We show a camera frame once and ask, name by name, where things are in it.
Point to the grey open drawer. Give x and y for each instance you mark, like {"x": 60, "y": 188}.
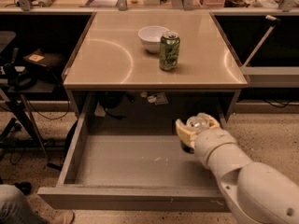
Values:
{"x": 132, "y": 159}

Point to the white stick with grip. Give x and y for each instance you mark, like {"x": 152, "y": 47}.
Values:
{"x": 274, "y": 21}

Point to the brown shoe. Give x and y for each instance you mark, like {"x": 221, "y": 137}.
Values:
{"x": 66, "y": 217}

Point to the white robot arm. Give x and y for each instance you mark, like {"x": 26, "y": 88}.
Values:
{"x": 255, "y": 193}

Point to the green soda can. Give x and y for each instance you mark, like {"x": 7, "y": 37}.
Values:
{"x": 169, "y": 49}

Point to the person leg in jeans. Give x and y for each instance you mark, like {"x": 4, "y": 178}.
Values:
{"x": 14, "y": 208}

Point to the white bowl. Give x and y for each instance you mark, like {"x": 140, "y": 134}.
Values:
{"x": 150, "y": 38}

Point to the black bag with note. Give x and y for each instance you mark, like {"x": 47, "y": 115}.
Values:
{"x": 46, "y": 66}

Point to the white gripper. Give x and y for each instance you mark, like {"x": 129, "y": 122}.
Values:
{"x": 214, "y": 143}

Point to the grey cabinet with counter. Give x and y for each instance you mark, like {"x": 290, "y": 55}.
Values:
{"x": 111, "y": 56}

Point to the blue pepsi can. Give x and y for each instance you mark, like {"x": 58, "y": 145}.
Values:
{"x": 192, "y": 122}

